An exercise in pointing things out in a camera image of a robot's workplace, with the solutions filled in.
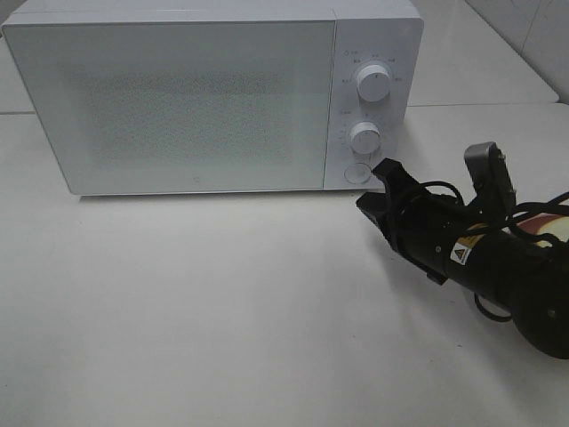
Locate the white microwave door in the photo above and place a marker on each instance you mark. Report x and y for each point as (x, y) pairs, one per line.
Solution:
(179, 108)

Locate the white microwave knob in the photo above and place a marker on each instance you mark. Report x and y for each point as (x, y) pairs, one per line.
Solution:
(373, 82)
(365, 138)

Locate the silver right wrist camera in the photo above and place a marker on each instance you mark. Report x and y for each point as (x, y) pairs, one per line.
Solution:
(495, 194)

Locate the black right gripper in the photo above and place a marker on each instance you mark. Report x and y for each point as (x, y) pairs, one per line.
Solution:
(423, 220)

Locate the lower white microwave knob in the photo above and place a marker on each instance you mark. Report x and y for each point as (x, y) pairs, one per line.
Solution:
(365, 138)

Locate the round microwave door button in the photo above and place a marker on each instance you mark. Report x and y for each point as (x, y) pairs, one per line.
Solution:
(358, 173)

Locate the upper white microwave knob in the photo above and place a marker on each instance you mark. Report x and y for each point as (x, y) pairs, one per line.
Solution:
(373, 82)

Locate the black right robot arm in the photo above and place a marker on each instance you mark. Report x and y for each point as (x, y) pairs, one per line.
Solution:
(527, 281)

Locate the white microwave oven body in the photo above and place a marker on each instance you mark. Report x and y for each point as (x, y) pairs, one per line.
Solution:
(365, 32)

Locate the pink round plate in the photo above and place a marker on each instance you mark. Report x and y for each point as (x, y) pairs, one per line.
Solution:
(540, 220)

